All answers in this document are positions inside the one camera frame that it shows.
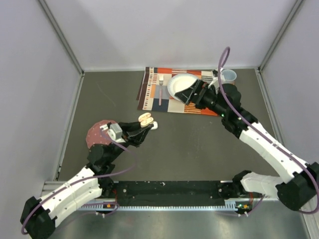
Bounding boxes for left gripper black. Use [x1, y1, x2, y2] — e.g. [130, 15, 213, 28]
[107, 119, 153, 162]

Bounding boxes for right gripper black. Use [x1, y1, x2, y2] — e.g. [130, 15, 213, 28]
[175, 79, 228, 118]

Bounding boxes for beige square ring object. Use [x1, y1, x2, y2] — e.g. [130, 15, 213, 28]
[138, 113, 154, 127]

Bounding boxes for white earbud charging case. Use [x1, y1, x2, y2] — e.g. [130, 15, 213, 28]
[151, 121, 158, 130]

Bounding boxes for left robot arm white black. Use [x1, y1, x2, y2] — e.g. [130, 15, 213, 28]
[20, 118, 158, 239]

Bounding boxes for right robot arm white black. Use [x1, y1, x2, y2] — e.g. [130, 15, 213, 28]
[167, 78, 319, 211]

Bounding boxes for white round plate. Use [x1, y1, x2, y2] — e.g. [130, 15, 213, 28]
[167, 73, 198, 101]

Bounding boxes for patterned orange placemat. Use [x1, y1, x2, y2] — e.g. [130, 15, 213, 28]
[137, 67, 216, 116]

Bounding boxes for pink polka dot plate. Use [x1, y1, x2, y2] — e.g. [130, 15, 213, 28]
[86, 120, 116, 149]

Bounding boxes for light blue mug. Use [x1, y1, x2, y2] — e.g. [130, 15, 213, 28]
[221, 69, 237, 84]

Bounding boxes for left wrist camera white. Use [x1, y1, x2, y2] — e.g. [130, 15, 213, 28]
[100, 123, 125, 143]

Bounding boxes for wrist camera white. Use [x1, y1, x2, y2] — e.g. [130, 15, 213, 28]
[100, 123, 125, 143]
[208, 70, 220, 92]

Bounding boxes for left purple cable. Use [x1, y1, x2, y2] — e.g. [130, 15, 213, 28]
[21, 129, 138, 235]

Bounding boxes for purple cable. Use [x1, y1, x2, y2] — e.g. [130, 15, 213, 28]
[216, 46, 319, 216]
[21, 129, 138, 235]

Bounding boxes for pink handled fork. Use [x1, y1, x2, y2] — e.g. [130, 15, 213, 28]
[159, 75, 164, 106]

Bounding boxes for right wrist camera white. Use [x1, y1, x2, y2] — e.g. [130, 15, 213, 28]
[208, 70, 220, 92]

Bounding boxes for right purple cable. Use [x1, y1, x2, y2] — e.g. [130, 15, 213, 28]
[216, 46, 319, 216]

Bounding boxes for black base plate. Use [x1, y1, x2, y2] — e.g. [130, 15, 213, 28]
[99, 180, 262, 207]

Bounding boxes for grey cable duct rail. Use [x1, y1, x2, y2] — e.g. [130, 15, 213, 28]
[78, 201, 252, 212]

